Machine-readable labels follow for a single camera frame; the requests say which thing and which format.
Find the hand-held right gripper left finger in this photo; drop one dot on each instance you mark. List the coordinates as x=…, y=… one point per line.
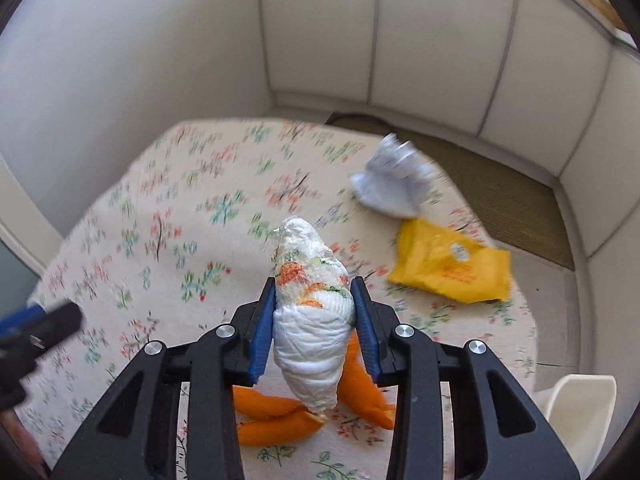
x=261, y=340

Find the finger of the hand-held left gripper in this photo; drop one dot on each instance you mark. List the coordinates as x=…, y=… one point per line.
x=20, y=321
x=57, y=322

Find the crumpled white paper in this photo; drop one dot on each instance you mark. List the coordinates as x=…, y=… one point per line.
x=395, y=177

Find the yellow snack packet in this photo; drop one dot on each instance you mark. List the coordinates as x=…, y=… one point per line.
x=450, y=262

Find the large brown floor mat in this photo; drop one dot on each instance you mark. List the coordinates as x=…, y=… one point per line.
x=500, y=195

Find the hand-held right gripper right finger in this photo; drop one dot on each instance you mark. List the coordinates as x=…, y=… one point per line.
x=365, y=340

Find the white trash bin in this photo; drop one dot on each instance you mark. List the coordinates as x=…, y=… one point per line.
x=580, y=415

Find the floral tablecloth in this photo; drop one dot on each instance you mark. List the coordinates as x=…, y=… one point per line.
x=175, y=210

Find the white cabinet door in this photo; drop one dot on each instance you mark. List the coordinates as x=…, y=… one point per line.
x=320, y=30
x=610, y=160
x=440, y=40
x=545, y=80

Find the small white printed wrapper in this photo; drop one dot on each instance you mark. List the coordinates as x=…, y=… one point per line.
x=310, y=355

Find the round dark floor mat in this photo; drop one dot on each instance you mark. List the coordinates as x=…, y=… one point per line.
x=360, y=117

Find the orange peel pieces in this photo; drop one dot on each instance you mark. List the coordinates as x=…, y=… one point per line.
x=272, y=417

